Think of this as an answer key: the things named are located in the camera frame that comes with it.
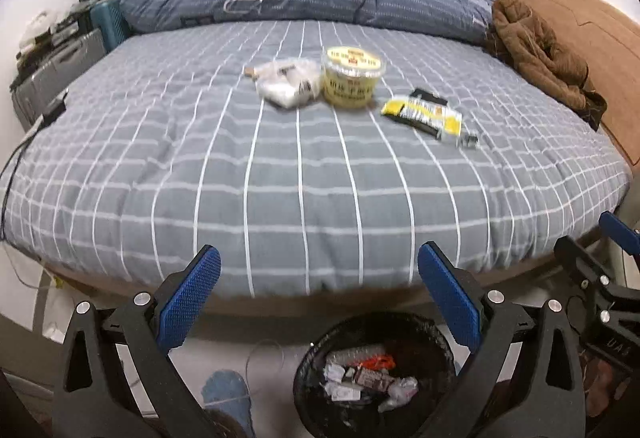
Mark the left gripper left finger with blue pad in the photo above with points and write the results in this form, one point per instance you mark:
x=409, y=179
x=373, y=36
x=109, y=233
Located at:
x=93, y=398

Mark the blue slipper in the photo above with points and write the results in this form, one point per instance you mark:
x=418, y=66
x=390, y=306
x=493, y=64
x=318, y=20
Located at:
x=226, y=391

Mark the brown fleece jacket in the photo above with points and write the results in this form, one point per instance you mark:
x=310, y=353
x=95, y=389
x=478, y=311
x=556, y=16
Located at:
x=523, y=40

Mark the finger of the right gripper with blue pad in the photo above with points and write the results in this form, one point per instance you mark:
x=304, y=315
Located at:
x=626, y=238
x=602, y=292

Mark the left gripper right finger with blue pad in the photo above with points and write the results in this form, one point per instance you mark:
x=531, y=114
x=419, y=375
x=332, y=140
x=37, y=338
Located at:
x=522, y=377

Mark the grey suitcase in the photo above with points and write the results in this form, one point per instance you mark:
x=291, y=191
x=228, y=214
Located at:
x=32, y=95

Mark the clear plastic packet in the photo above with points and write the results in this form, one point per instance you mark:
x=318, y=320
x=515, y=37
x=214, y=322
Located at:
x=287, y=83

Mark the wooden headboard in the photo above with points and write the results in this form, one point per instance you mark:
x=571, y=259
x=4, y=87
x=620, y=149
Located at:
x=609, y=41

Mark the grey checked bed sheet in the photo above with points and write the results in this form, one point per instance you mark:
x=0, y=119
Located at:
x=165, y=146

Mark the yellow black snack wrapper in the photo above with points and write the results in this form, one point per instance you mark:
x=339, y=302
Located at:
x=431, y=115

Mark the black trash bin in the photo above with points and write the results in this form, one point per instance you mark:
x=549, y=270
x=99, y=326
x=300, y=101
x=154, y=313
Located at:
x=375, y=375

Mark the yellow pudding cup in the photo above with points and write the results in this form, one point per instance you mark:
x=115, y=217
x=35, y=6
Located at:
x=349, y=76

